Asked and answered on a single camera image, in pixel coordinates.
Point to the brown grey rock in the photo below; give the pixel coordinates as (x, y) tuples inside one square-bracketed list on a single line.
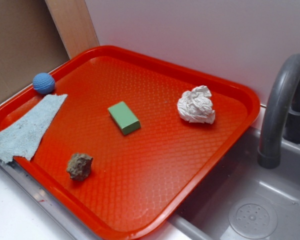
[(79, 166)]

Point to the red plastic tray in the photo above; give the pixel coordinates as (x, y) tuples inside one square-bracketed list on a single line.
[(137, 180)]

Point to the green rectangular block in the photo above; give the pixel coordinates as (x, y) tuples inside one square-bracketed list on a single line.
[(124, 118)]

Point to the crumpled white paper ball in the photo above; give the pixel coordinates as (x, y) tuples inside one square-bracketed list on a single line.
[(196, 106)]

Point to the blue dimpled ball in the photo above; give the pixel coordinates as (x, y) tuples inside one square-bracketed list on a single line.
[(43, 83)]

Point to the grey plastic sink basin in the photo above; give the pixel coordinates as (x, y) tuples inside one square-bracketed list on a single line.
[(204, 215)]

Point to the light wooden board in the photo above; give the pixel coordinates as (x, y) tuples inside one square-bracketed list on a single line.
[(74, 25)]

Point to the light blue cloth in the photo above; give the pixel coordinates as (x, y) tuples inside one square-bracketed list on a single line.
[(22, 138)]

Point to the grey curved faucet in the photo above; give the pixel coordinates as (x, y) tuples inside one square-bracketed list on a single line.
[(282, 115)]

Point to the round grey sink drain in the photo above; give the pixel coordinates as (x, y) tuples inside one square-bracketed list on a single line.
[(253, 218)]

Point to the brown cardboard panel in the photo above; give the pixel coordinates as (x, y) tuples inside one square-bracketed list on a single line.
[(29, 44)]

